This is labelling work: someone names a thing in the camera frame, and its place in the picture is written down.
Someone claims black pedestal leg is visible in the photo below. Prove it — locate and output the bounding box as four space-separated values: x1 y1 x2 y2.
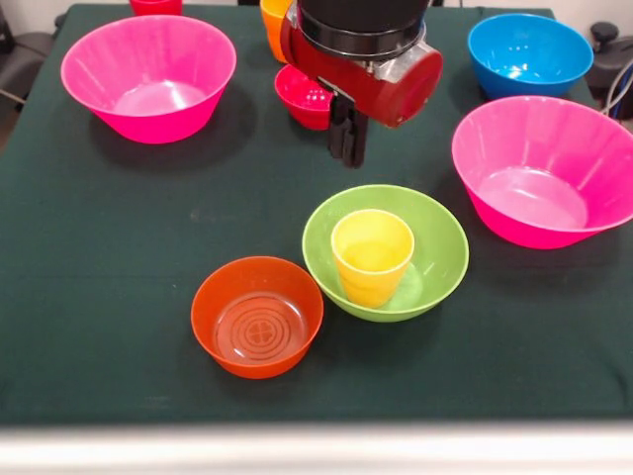
589 22 633 93

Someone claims crimson cup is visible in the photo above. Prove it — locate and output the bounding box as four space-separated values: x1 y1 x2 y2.
129 0 183 17

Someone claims orange cup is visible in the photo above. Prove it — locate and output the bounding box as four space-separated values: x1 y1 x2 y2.
260 0 294 64

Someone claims yellow cup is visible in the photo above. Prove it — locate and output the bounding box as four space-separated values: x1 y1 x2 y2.
329 208 415 309

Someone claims dark green tablecloth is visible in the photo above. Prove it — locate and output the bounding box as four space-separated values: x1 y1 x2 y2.
0 3 633 427

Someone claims orange bowl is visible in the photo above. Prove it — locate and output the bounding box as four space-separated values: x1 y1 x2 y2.
190 255 325 381

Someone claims large pink bowl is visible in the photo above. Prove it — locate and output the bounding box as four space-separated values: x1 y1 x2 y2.
451 95 633 250
59 14 237 145

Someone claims small crimson bowl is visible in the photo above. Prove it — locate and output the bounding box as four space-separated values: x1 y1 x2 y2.
274 63 333 132

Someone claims green bowl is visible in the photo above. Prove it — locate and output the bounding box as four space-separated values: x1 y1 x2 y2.
302 184 470 324

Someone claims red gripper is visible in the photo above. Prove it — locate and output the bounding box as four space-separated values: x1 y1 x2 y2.
279 13 445 170

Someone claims blue bowl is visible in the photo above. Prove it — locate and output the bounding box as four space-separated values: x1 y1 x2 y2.
467 13 594 100

